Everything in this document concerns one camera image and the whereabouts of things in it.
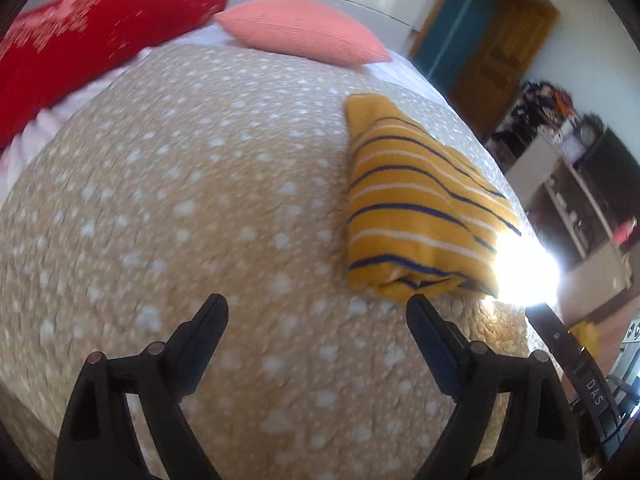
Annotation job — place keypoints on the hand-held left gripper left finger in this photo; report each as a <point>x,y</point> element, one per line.
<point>200,355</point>

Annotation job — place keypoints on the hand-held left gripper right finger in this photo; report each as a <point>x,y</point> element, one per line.
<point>436,351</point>

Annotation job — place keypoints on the yellow striped knit sweater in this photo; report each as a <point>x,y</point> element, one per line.
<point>410,200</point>

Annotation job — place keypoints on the white open shelf unit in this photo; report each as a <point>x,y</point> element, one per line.
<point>595,265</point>

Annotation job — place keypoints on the beige spotted blanket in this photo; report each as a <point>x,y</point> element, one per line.
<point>200,200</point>

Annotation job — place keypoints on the black flat television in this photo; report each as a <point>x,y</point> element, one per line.
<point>615,180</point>

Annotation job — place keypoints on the purple square clock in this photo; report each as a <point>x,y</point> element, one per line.
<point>574,147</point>

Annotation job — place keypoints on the shoe rack with shoes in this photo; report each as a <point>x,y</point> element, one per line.
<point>530,115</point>

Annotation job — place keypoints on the dark ornate mantel clock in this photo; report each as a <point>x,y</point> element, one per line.
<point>589,132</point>

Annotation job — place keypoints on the brown wooden door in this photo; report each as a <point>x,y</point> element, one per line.
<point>500,60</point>

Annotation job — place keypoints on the teal curtain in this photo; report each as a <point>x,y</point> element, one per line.
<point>450,30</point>

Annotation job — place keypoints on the red patterned pillow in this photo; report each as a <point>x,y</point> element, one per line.
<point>75,50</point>

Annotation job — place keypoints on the pink knit pillow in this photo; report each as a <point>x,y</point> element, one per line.
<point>300,30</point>

